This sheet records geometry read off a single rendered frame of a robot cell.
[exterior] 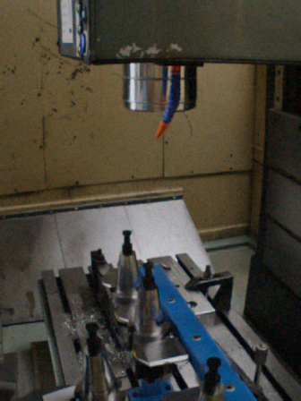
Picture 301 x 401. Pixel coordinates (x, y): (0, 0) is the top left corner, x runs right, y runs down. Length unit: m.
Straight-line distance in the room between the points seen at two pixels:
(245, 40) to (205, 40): 0.07
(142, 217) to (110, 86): 0.60
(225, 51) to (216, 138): 1.54
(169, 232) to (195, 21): 1.49
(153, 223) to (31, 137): 0.66
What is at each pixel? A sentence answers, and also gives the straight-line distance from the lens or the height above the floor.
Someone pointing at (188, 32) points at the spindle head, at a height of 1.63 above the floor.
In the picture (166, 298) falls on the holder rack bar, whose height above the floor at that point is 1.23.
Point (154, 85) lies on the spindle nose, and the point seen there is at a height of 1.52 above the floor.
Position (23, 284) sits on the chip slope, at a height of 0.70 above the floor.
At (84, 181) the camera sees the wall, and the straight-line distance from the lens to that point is 2.08.
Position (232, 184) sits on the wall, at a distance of 2.32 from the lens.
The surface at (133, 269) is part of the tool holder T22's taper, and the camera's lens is 0.74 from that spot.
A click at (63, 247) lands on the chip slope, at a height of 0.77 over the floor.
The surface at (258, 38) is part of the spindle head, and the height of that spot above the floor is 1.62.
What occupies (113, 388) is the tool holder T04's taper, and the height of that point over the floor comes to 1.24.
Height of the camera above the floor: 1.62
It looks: 21 degrees down
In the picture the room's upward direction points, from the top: straight up
